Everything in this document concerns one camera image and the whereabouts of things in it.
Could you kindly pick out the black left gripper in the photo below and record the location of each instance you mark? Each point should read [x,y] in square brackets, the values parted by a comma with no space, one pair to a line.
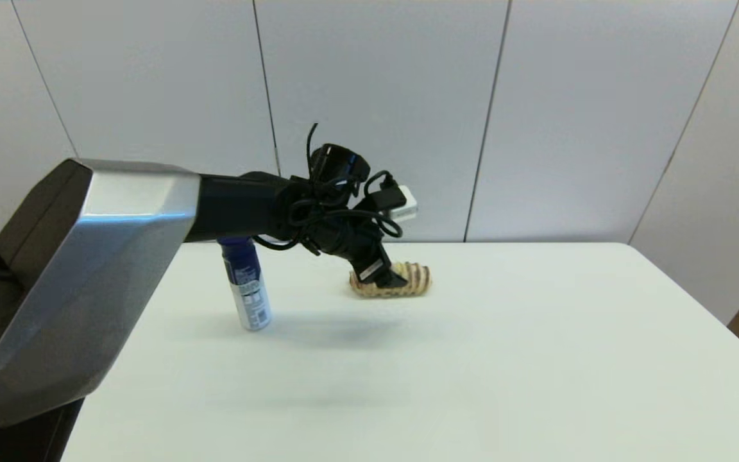
[353,247]

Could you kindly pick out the long twisted bread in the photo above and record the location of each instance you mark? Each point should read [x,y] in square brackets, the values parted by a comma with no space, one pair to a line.
[417,279]

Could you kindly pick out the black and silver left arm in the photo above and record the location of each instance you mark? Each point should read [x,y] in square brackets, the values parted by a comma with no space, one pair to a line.
[119,256]

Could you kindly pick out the blue and white bottle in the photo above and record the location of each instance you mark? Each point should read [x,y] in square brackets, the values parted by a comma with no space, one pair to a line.
[251,301]

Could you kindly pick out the black robot body column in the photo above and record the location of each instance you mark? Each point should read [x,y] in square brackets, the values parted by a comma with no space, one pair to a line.
[23,443]

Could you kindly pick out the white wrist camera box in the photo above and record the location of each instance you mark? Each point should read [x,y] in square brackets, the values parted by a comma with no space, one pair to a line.
[405,204]

